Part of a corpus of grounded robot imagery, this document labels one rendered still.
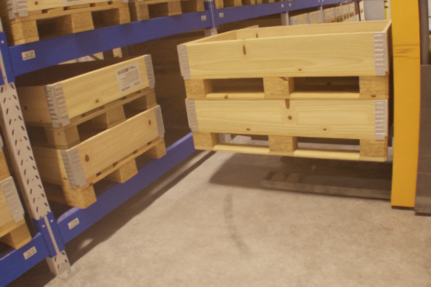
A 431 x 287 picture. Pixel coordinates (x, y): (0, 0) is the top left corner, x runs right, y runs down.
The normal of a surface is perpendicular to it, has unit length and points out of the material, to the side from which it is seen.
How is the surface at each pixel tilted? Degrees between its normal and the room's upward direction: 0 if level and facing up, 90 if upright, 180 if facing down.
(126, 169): 90
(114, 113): 90
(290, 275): 0
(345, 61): 90
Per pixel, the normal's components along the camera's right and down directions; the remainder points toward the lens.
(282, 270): -0.13, -0.95
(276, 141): -0.47, 0.31
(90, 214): 0.87, 0.03
